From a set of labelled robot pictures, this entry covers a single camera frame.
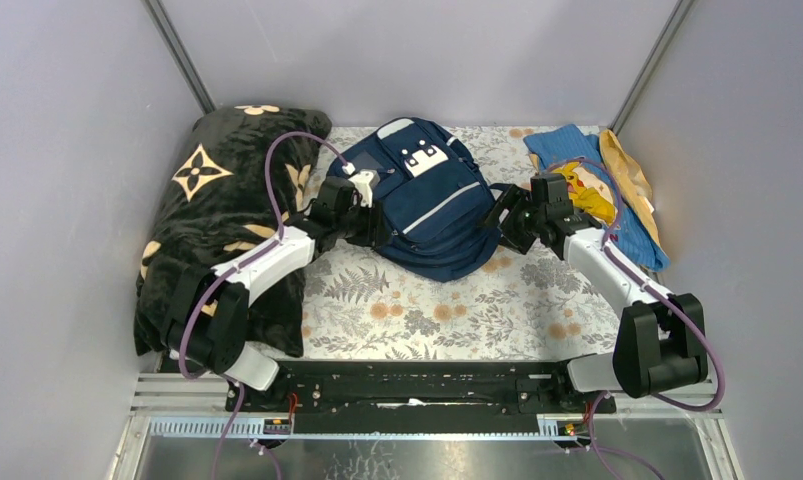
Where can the black floral blanket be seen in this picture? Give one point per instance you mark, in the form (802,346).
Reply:
(241,170)

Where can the yellow snack bag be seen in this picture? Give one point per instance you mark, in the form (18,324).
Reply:
(631,179)

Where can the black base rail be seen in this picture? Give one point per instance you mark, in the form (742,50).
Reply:
(417,397)

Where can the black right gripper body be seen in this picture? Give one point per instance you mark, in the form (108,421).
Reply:
(519,227)

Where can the navy blue backpack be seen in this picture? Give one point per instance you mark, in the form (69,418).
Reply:
(433,194)

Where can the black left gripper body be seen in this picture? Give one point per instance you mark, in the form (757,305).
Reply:
(377,225)

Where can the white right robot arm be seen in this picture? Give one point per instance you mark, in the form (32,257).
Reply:
(660,341)

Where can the blue pikachu cloth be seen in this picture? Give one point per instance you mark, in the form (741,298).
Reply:
(576,155)

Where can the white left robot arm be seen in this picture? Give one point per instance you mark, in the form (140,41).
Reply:
(207,322)

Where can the floral table mat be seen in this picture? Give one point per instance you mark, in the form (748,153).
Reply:
(352,304)

